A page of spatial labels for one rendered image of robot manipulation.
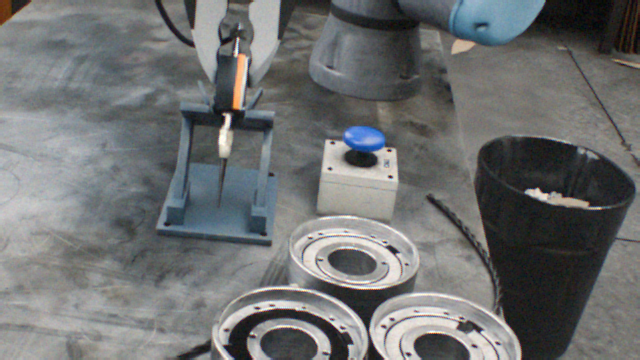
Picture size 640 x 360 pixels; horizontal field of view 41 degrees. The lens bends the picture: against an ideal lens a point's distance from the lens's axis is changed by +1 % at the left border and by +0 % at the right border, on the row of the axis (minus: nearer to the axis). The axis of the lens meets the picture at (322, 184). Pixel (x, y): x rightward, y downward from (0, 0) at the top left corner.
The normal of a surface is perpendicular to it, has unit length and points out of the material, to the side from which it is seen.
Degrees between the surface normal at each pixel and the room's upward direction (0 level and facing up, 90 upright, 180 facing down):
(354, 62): 73
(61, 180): 0
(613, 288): 0
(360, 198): 90
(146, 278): 0
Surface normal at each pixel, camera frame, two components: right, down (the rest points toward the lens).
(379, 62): 0.15, 0.20
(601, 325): 0.12, -0.88
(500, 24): 0.63, 0.52
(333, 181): -0.05, 0.47
